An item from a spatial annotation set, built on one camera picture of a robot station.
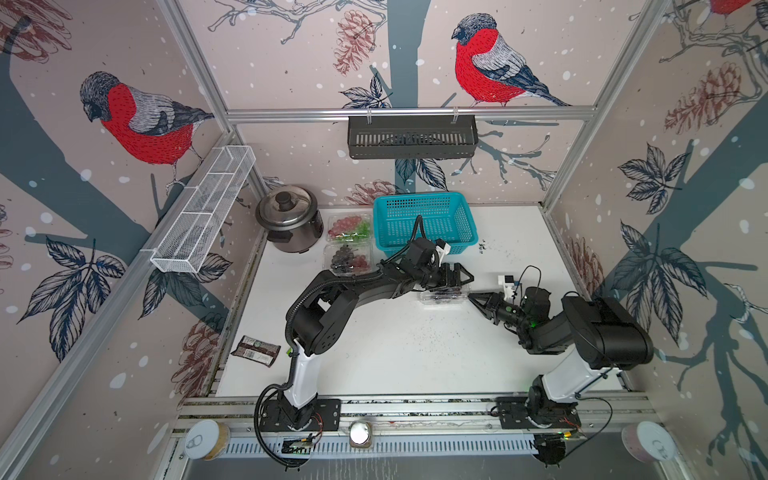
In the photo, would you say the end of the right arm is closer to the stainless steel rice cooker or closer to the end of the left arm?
the end of the left arm

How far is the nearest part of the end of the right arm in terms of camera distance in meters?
0.73

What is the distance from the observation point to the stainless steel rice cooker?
97 cm
